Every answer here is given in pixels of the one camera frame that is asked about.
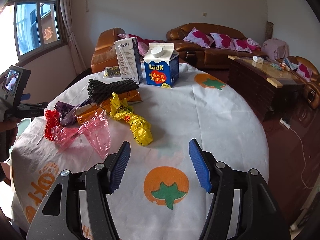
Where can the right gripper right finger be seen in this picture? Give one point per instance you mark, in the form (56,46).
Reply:
(220,180)

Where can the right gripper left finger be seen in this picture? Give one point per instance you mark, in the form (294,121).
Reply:
(100,180)

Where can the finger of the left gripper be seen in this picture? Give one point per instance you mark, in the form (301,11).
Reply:
(25,97)

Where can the red foam fruit net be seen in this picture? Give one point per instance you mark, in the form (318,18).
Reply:
(52,120)

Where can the purple snack wrapper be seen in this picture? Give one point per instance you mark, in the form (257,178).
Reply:
(67,111)

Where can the pink plastic bag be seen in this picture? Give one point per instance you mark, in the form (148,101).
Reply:
(94,130)

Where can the yellow plastic wrapper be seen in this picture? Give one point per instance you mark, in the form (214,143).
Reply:
(139,126)

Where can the mint green trash bin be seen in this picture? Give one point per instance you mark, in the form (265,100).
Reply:
(22,126)

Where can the orange snack wrapper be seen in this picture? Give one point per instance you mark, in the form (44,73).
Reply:
(87,111)

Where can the black foam fruit net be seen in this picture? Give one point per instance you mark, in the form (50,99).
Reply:
(99,91)

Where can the white power strip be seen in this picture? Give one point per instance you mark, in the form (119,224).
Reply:
(284,123)

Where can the brown leather chaise sofa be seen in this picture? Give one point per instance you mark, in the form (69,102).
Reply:
(105,53)

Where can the wooden coffee table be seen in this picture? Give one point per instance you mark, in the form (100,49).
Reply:
(268,91)

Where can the beige curtain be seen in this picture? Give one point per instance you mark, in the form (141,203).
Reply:
(77,59)

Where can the tall white milk carton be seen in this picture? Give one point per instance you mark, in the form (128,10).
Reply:
(128,59)

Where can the brown leather back sofa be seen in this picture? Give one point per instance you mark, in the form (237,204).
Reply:
(206,58)

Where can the white box on coffee table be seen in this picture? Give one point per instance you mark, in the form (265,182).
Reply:
(258,59)

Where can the blue Look milk carton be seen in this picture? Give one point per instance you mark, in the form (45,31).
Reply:
(161,64)

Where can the pink pillow on chaise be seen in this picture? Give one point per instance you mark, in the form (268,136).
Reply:
(143,44)

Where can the pink white pillow middle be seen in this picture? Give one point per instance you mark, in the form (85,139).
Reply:
(223,41)

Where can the pink white pillow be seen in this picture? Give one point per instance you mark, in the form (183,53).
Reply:
(223,41)
(199,38)
(247,45)

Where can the pink white pillow right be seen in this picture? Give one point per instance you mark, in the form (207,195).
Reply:
(247,45)

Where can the brown leather armchair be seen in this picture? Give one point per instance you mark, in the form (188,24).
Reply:
(308,73)

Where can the pink covered stool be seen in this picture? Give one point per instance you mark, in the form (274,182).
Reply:
(275,48)

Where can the pink white pillow left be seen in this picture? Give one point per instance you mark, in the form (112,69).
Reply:
(199,38)

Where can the window with dark frame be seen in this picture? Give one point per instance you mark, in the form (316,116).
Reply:
(38,27)

